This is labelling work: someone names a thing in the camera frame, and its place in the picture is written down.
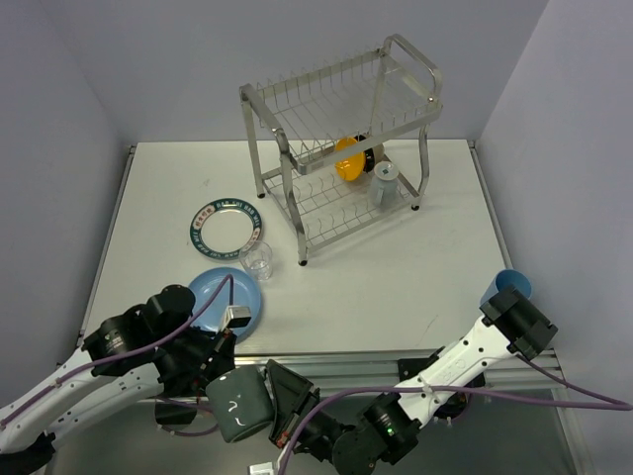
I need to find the grey ceramic cup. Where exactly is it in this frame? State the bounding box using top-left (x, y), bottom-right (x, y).
top-left (368, 160), bottom-right (400, 209)

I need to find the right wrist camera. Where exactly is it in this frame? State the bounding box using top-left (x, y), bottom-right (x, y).
top-left (247, 461), bottom-right (277, 475)

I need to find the blue plastic cup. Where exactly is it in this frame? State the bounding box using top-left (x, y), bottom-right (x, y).
top-left (480, 269), bottom-right (532, 305)

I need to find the white plate green rim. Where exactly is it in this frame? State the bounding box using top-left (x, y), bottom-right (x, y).
top-left (189, 198), bottom-right (263, 261)

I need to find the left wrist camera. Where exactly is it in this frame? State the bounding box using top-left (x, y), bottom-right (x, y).
top-left (218, 305), bottom-right (251, 332)

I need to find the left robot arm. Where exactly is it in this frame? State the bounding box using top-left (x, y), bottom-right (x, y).
top-left (1, 279), bottom-right (236, 474)

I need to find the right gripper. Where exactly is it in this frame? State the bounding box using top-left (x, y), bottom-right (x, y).
top-left (266, 357), bottom-right (343, 457)

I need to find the dark green mug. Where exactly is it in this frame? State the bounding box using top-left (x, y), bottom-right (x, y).
top-left (206, 366), bottom-right (274, 443)

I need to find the steel two-tier dish rack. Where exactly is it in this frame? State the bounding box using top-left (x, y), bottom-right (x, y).
top-left (239, 34), bottom-right (443, 266)

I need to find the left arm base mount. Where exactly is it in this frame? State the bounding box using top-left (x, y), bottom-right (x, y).
top-left (147, 364), bottom-right (229, 437)

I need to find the brown and black bowl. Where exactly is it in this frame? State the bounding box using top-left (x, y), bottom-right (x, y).
top-left (354, 143), bottom-right (385, 173)

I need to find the blue plate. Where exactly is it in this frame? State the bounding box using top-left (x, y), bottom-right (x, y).
top-left (188, 266), bottom-right (262, 343)

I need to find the orange bowl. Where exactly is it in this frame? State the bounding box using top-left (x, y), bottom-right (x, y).
top-left (334, 137), bottom-right (363, 182)

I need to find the clear drinking glass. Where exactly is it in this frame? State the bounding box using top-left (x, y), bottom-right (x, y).
top-left (238, 240), bottom-right (273, 281)

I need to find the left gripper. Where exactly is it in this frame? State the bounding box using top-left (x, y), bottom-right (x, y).
top-left (155, 323), bottom-right (246, 407)

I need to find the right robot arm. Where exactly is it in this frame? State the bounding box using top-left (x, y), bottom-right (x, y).
top-left (274, 286), bottom-right (558, 474)

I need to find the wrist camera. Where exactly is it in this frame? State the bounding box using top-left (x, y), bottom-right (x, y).
top-left (218, 305), bottom-right (251, 332)
top-left (247, 461), bottom-right (277, 475)

